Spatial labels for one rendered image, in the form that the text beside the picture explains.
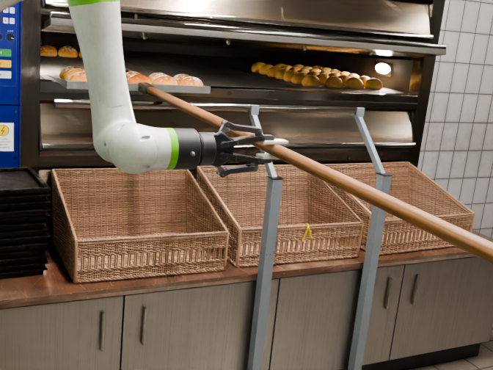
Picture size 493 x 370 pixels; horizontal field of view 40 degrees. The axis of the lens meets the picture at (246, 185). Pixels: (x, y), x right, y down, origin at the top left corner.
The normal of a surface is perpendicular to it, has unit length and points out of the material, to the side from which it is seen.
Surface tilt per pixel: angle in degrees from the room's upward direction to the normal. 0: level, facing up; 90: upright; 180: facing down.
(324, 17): 70
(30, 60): 90
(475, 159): 90
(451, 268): 90
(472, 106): 90
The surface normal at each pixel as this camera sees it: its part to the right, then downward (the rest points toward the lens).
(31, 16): 0.45, 0.27
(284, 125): 0.45, -0.07
